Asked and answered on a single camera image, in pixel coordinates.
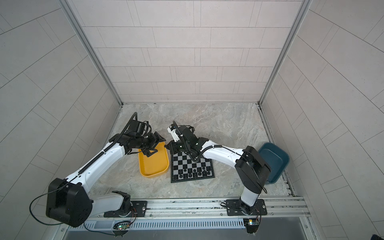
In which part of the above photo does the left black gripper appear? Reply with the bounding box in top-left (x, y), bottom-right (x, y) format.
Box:
top-left (134, 130), bottom-right (167, 156)

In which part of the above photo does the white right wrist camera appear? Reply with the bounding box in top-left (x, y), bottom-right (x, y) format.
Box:
top-left (167, 124), bottom-right (180, 142)

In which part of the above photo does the yellow plastic tray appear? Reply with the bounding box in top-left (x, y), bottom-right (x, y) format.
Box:
top-left (139, 142), bottom-right (170, 178)

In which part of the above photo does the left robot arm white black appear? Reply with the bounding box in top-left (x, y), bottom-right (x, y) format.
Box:
top-left (46, 120), bottom-right (165, 227)

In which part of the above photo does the right controller circuit board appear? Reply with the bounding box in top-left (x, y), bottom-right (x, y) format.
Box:
top-left (243, 219), bottom-right (260, 234)

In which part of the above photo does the black white chess board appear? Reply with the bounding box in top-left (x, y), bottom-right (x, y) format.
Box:
top-left (171, 153), bottom-right (215, 183)

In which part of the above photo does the left controller circuit board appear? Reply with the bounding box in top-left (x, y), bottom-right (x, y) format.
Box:
top-left (113, 221), bottom-right (131, 231)

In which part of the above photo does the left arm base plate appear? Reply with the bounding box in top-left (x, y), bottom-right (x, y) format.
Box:
top-left (104, 201), bottom-right (148, 218)

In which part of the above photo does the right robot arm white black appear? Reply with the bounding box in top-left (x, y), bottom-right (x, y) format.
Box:
top-left (166, 122), bottom-right (271, 215)

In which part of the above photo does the controller circuit board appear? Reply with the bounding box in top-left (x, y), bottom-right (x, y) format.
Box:
top-left (113, 221), bottom-right (131, 231)
top-left (243, 219), bottom-right (260, 234)

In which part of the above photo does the aluminium mounting rail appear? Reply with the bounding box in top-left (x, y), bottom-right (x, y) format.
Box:
top-left (58, 196), bottom-right (310, 223)

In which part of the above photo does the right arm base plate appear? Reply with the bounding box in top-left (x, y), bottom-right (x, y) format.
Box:
top-left (221, 199), bottom-right (268, 216)

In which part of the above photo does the teal plastic bin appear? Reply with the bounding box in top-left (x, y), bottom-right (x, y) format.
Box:
top-left (258, 143), bottom-right (290, 184)

